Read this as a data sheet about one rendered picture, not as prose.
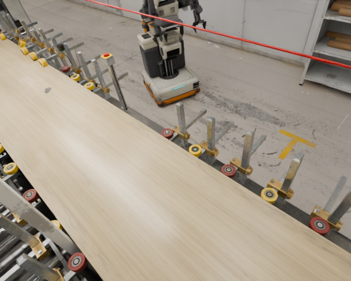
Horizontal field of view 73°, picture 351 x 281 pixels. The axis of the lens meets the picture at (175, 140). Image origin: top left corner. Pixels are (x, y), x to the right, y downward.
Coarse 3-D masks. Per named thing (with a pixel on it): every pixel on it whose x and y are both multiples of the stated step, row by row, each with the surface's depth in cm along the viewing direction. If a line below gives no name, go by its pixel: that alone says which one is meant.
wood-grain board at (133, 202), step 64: (0, 64) 266; (0, 128) 187; (64, 128) 178; (128, 128) 170; (64, 192) 139; (128, 192) 134; (192, 192) 129; (128, 256) 110; (192, 256) 107; (256, 256) 104; (320, 256) 101
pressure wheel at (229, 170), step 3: (225, 165) 138; (228, 165) 138; (231, 165) 138; (222, 168) 137; (225, 168) 137; (228, 168) 136; (231, 168) 136; (234, 168) 136; (222, 171) 135; (225, 171) 135; (228, 171) 135; (231, 171) 135; (234, 171) 134; (225, 174) 134; (228, 174) 134; (231, 174) 133; (234, 174) 134; (231, 177) 135
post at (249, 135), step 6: (246, 132) 121; (252, 132) 120; (246, 138) 124; (252, 138) 123; (246, 144) 127; (252, 144) 128; (246, 150) 130; (246, 156) 133; (246, 162) 136; (240, 174) 148
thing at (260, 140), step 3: (261, 135) 158; (264, 135) 158; (261, 138) 157; (264, 138) 157; (258, 141) 156; (261, 141) 155; (255, 144) 154; (258, 144) 154; (252, 147) 153; (255, 147) 152; (258, 147) 155; (252, 150) 151; (255, 150) 154; (252, 153) 152; (240, 159) 147; (237, 168) 143
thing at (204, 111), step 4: (200, 112) 184; (204, 112) 185; (196, 116) 181; (200, 116) 183; (192, 120) 178; (196, 120) 181; (188, 124) 176; (192, 124) 180; (176, 136) 170; (172, 140) 169
